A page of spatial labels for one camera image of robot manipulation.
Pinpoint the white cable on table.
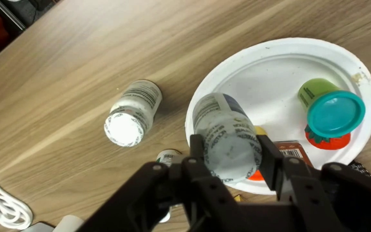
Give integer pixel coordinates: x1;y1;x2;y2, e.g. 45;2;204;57
0;170;34;231

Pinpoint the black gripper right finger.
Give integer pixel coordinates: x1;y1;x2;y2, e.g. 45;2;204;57
257;136;371;232

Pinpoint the white paper plate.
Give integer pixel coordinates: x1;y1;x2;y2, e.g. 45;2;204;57
184;38;371;197

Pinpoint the green tub teal lid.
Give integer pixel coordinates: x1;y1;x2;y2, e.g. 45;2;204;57
296;78;367;141

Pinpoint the white pill bottle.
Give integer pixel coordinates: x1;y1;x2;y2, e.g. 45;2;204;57
103;79;163;148
191;92;264;182

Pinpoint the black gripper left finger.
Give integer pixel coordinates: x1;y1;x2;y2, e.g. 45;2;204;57
77;133;238;232

